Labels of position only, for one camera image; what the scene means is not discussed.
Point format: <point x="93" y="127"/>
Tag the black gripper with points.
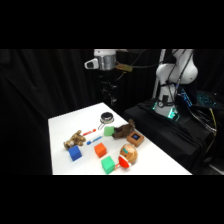
<point x="108" y="87"/>

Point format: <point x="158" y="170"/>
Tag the red cube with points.
<point x="100" y="150"/>

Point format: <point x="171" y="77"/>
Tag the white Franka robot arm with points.
<point x="174" y="71"/>

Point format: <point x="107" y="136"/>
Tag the light green cube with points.
<point x="109" y="130"/>

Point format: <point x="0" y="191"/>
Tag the blue cube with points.
<point x="74" y="153"/>

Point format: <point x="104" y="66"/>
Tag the dark green cube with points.
<point x="108" y="165"/>

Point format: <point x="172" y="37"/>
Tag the dark brown plush animal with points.
<point x="124" y="130"/>

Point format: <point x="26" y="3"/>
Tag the red marker pen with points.
<point x="89" y="132"/>

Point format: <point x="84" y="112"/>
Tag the blue marker pen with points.
<point x="94" y="140"/>

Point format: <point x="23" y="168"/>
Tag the wooden block with blue square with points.
<point x="135" y="138"/>

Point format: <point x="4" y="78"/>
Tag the tan teddy bear plush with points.
<point x="75" y="139"/>

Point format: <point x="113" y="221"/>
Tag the black curtain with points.
<point x="43" y="86"/>

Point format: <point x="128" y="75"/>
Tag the black draped robot stand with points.
<point x="173" y="136"/>

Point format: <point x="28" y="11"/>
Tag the backlit keyboard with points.
<point x="206" y="99"/>

